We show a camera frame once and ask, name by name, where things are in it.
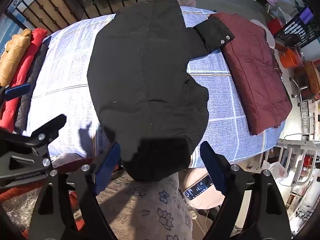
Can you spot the maroon folded jacket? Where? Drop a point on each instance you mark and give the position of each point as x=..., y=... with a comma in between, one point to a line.
x=255, y=75

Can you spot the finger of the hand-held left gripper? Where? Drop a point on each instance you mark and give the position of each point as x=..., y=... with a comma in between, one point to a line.
x=18, y=91
x=37, y=140

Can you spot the black rack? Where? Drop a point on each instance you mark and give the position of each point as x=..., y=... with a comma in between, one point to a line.
x=287, y=36

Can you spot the tan folded jacket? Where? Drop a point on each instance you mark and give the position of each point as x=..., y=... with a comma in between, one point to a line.
x=13, y=55

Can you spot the red folded jacket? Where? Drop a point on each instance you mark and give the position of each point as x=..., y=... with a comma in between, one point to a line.
x=28, y=55

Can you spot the white plastic bag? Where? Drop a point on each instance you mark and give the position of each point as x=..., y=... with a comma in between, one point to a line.
x=276, y=170

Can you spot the pale pink cloth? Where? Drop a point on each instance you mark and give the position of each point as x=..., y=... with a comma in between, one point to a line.
x=200, y=203

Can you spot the wooden board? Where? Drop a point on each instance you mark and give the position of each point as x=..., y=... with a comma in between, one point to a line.
x=50, y=6

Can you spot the red box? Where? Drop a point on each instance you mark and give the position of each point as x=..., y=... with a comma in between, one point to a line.
x=274, y=26

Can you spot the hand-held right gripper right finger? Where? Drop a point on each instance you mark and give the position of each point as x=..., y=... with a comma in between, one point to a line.
x=212, y=166

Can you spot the black padded coat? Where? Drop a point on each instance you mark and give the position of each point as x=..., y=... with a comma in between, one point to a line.
x=145, y=80

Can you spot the orange bucket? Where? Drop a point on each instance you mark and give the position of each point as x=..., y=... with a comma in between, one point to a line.
x=290, y=58

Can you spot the wooden crate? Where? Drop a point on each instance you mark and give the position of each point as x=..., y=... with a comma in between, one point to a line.
x=312, y=77

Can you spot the purple container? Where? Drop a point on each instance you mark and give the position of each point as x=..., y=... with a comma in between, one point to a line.
x=306, y=15

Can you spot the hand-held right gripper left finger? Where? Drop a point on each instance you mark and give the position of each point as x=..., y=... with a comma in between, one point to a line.
x=108, y=165

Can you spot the white metal frame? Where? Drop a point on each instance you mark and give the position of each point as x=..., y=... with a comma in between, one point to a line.
x=295, y=143

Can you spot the dark grey folded jacket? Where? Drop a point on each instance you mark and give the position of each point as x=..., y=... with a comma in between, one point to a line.
x=33, y=80

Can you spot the smartphone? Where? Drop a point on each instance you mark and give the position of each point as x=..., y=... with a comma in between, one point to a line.
x=197, y=187

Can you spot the blue checked bedsheet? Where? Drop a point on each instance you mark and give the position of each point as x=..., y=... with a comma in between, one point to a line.
x=65, y=67

